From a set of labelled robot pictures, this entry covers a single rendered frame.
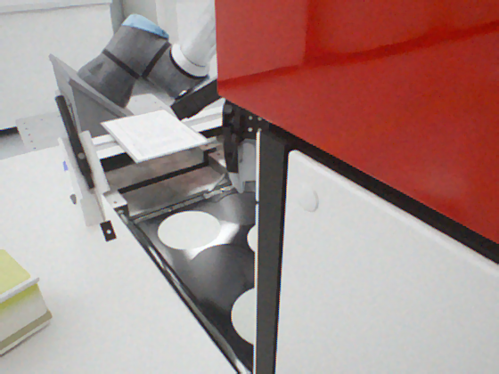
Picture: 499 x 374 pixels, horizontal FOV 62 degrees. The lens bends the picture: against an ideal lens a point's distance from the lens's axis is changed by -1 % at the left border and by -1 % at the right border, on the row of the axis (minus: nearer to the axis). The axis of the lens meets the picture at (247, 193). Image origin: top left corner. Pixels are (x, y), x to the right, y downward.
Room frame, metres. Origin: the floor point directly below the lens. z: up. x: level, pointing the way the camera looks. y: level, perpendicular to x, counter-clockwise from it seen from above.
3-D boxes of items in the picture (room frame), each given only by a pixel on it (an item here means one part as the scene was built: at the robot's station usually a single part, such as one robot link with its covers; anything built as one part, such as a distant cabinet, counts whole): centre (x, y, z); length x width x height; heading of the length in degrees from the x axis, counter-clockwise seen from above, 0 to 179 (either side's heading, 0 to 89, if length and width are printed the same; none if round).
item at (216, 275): (0.51, -0.06, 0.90); 0.34 x 0.34 x 0.01; 35
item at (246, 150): (0.50, 0.00, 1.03); 0.06 x 0.03 x 0.09; 77
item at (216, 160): (0.76, 0.05, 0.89); 0.08 x 0.03 x 0.03; 35
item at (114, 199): (0.62, 0.25, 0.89); 0.08 x 0.03 x 0.03; 35
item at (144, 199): (0.72, 0.11, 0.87); 0.36 x 0.08 x 0.03; 125
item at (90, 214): (0.46, 0.21, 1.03); 0.06 x 0.04 x 0.13; 35
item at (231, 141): (0.50, 0.02, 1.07); 0.05 x 0.02 x 0.09; 167
